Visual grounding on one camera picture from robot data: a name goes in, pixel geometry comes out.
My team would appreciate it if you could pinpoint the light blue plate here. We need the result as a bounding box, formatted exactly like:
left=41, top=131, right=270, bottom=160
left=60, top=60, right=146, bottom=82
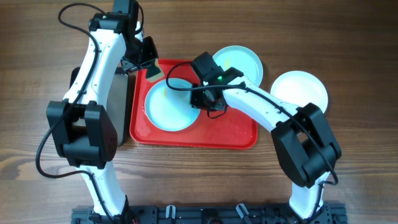
left=213, top=45, right=264, bottom=86
left=144, top=79, right=200, bottom=132

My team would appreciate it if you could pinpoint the white round plate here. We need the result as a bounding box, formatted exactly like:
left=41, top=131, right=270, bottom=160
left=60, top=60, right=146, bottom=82
left=271, top=70, right=329, bottom=113

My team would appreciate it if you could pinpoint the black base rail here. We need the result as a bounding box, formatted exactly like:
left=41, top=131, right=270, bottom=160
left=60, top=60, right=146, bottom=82
left=70, top=202, right=346, bottom=224

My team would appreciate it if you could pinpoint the green yellow sponge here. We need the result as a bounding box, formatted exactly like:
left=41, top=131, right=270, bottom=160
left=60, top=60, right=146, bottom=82
left=146, top=58, right=164, bottom=83

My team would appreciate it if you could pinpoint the right black cable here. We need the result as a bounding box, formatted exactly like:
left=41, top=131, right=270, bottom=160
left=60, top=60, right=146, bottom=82
left=165, top=60, right=340, bottom=218

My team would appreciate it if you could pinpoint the left black cable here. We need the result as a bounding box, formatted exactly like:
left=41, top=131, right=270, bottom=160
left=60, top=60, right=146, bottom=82
left=35, top=2, right=113, bottom=218

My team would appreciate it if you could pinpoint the black cable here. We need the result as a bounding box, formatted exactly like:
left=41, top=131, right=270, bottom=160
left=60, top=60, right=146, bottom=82
left=165, top=60, right=340, bottom=218
left=35, top=2, right=113, bottom=218

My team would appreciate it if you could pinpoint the black rectangular metal tray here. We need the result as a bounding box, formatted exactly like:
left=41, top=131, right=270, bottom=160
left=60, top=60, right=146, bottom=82
left=71, top=67, right=129, bottom=146

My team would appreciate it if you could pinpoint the red plastic tray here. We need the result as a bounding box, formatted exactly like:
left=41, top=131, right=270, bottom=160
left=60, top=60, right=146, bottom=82
left=129, top=59, right=258, bottom=150

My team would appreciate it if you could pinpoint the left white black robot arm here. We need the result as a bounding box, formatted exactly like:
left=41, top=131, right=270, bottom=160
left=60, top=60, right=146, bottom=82
left=45, top=1, right=164, bottom=223

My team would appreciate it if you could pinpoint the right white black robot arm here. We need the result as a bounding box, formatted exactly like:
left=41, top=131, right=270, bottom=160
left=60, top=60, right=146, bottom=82
left=190, top=52, right=341, bottom=221

